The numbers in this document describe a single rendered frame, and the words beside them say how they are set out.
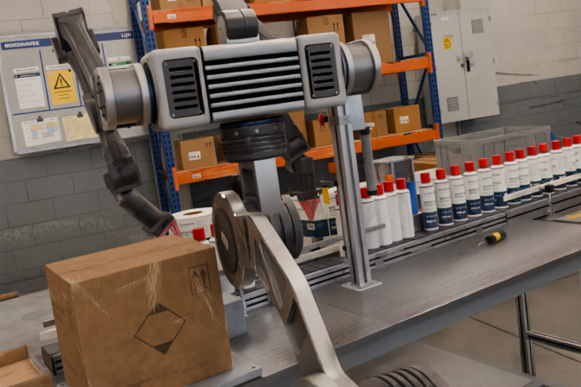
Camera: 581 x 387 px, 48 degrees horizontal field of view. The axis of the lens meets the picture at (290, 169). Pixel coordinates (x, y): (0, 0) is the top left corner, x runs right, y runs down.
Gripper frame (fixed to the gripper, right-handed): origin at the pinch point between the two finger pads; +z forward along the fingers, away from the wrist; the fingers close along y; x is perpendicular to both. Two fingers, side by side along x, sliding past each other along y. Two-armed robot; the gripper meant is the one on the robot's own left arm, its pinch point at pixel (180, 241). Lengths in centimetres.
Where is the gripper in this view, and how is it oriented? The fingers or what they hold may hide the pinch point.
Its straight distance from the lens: 178.8
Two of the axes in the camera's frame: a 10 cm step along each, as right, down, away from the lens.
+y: -5.2, 0.1, 8.5
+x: -5.4, 7.7, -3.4
